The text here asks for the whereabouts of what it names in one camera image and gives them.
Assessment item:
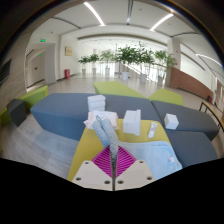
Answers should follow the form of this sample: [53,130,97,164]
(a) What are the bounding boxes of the small white cube box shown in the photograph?
[163,113,180,131]

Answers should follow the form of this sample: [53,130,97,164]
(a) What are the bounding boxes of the long blue bench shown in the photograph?
[29,92,154,142]

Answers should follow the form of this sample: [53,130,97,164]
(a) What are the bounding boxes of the ceiling light strips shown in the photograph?
[83,1,223,69]

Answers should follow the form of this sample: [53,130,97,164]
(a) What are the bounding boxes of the white tube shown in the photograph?
[147,121,159,139]

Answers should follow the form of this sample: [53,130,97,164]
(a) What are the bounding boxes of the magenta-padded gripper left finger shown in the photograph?
[71,146,115,192]

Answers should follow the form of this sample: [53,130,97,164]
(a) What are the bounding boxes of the row of potted plants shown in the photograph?
[78,41,177,84]

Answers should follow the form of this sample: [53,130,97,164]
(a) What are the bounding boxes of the stacked white tissue packs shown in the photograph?
[87,94,107,113]

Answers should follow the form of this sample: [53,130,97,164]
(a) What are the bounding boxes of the wide blue bench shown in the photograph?
[165,129,218,169]

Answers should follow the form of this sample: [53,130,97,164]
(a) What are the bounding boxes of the long green bench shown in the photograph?
[93,80,146,99]

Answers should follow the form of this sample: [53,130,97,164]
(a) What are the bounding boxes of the wooden chair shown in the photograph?
[199,100,224,131]

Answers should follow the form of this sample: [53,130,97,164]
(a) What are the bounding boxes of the pink white plastic packet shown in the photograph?
[83,110,119,130]

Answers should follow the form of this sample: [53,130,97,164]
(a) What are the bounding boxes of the dark wall screen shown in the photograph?
[0,59,13,86]

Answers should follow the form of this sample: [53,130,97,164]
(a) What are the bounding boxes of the angled blue bench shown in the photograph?
[151,99,220,142]

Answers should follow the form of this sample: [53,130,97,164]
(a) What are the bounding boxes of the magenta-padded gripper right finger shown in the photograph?
[114,146,156,192]

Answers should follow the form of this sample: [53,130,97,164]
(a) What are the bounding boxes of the light blue towel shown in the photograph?
[92,115,184,181]

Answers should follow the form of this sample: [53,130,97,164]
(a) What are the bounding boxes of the short green bench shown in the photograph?
[147,88,184,107]

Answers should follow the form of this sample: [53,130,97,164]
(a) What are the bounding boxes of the tall white box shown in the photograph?
[122,109,142,137]

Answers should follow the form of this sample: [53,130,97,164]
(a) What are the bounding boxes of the dark grey ottoman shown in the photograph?
[6,98,28,128]

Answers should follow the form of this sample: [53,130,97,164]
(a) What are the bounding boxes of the green bench beside ottoman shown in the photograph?
[0,85,49,126]

